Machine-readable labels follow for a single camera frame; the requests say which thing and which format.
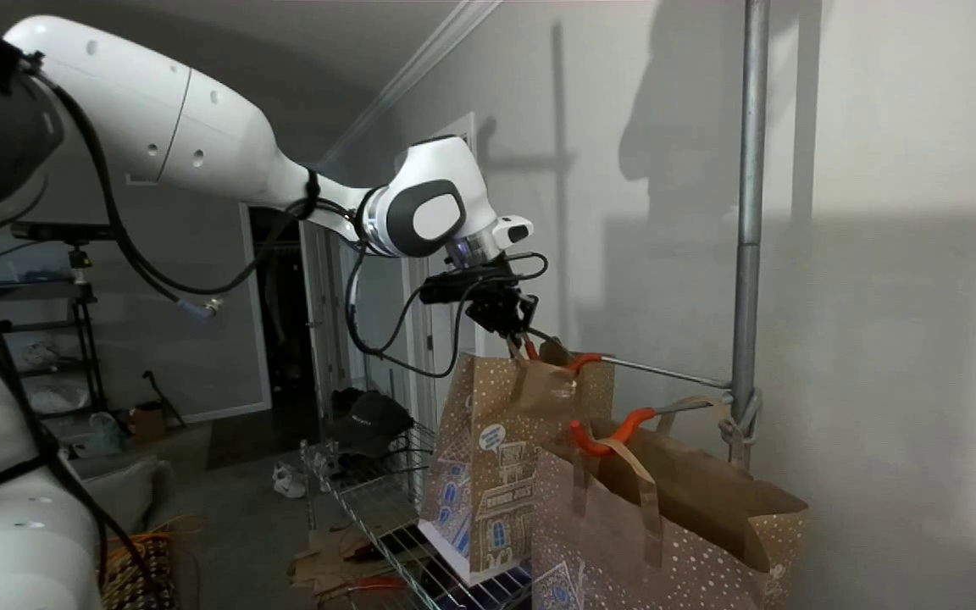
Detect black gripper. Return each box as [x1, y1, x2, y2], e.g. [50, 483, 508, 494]
[416, 259, 571, 366]

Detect clear plastic bag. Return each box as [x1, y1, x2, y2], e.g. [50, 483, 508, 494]
[415, 348, 616, 589]

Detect black bag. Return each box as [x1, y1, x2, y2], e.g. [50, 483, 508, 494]
[325, 388, 416, 460]

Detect brown paper bag white dots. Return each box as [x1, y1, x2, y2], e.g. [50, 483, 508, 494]
[527, 393, 814, 610]

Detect thin horizontal metal rod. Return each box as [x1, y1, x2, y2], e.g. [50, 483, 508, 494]
[596, 354, 739, 393]

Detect vertical grey metal pole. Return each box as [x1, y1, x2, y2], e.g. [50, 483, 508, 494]
[730, 0, 774, 464]

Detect brown cardboard piece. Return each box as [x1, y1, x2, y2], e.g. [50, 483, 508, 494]
[284, 524, 415, 605]

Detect woven basket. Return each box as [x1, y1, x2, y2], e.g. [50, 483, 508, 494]
[96, 529, 180, 610]

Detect black metal rack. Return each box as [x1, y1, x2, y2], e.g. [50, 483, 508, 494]
[0, 276, 111, 422]

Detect grey rope tie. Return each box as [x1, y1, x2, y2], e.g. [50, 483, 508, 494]
[720, 388, 767, 467]

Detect wire metal shelf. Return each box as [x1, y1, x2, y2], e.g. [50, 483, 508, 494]
[299, 416, 537, 610]

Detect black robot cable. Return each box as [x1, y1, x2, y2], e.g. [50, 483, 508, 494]
[0, 26, 554, 382]

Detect black camera on tripod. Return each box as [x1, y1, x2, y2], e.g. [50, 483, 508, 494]
[6, 218, 134, 272]

